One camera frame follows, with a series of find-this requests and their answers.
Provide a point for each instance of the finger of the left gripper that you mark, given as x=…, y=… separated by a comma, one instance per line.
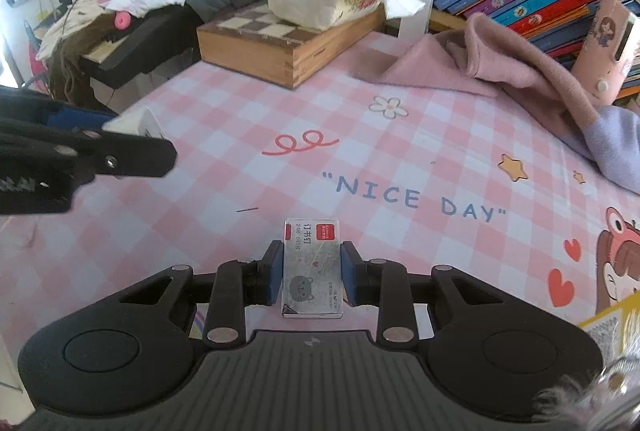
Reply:
x=33, y=107
x=33, y=147

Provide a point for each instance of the pink checkered tablecloth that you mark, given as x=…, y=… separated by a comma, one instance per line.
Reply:
x=413, y=175

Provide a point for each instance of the beige staple box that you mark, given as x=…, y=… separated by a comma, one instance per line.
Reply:
x=312, y=286

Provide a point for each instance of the wooden chess box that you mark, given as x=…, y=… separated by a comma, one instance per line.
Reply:
x=256, y=43

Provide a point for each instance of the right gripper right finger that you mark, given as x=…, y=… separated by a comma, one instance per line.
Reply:
x=385, y=285

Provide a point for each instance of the pink purple scarf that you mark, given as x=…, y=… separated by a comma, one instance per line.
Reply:
x=485, y=58

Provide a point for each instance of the yellow cardboard box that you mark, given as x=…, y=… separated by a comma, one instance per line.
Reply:
x=616, y=329

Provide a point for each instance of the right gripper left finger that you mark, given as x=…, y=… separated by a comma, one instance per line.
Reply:
x=238, y=285

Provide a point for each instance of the pink cylindrical device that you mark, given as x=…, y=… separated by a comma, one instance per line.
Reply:
x=608, y=52

